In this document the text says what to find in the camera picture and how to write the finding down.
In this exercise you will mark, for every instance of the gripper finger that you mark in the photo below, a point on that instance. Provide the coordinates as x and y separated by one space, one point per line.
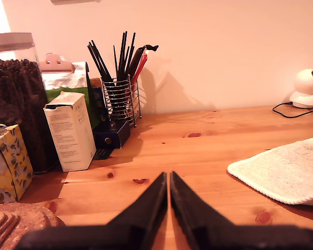
193 211
143 213

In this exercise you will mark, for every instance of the cream terry tea towel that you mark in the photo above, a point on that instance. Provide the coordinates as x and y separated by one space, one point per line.
284 172

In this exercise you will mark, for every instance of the black flat printed card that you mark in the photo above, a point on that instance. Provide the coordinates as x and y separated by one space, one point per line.
103 154

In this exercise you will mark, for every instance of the dark blue box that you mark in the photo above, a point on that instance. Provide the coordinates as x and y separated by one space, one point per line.
112 135

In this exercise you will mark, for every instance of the white cardboard box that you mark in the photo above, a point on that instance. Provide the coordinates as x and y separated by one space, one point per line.
70 135

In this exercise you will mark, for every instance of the round cork trivet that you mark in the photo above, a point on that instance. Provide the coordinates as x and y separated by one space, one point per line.
34 216

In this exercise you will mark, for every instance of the dark blue printed packet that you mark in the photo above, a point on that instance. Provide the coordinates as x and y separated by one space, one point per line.
97 101

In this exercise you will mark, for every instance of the lemon print tissue box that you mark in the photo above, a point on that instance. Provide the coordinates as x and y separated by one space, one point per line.
7 169

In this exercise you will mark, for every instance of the black chopstick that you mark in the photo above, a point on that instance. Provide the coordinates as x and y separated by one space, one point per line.
97 63
115 60
124 54
121 56
101 60
130 53

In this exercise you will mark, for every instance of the pink bag clip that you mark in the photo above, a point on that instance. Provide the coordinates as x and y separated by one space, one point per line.
56 66

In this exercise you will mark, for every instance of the glass jar of coffee beans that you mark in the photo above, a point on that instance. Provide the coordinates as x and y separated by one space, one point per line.
15 91

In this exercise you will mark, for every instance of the white round security camera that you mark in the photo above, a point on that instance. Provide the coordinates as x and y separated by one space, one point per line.
303 83

